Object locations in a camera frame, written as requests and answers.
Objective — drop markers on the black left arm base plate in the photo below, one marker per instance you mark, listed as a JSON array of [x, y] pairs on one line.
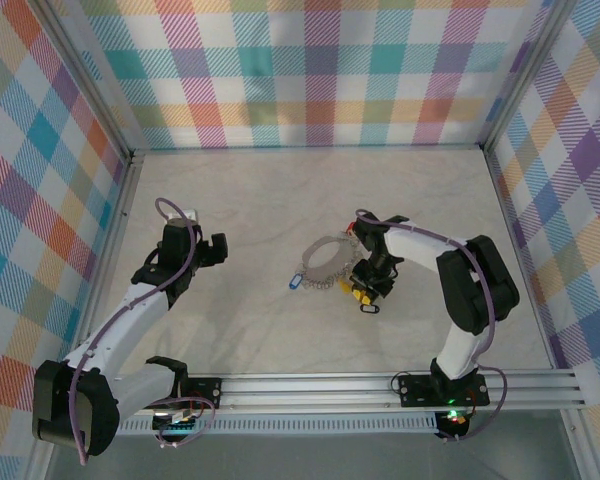
[[210, 390]]

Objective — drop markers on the aluminium back frame rail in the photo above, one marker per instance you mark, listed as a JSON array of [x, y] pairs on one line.
[[305, 148]]

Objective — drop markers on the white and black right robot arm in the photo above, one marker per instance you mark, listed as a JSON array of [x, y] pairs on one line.
[[460, 350]]

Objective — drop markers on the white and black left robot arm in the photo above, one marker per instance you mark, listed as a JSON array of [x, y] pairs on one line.
[[130, 310]]

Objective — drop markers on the large silver keyring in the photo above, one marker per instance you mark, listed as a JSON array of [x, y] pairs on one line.
[[310, 256]]

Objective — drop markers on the bunch of steel split rings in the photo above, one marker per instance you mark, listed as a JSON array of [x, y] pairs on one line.
[[320, 284]]

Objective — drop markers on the aluminium mounting rail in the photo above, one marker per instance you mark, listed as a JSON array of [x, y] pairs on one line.
[[305, 392]]

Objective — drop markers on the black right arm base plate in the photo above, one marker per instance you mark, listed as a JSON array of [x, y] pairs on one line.
[[415, 390]]

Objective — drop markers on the blue key tag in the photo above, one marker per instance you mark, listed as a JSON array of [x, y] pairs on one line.
[[294, 281]]

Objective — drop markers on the aluminium side frame rail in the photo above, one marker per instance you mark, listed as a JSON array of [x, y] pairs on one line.
[[120, 220], [543, 310]]

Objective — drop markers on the aluminium corner post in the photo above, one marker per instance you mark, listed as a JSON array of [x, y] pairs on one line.
[[524, 75], [91, 80]]

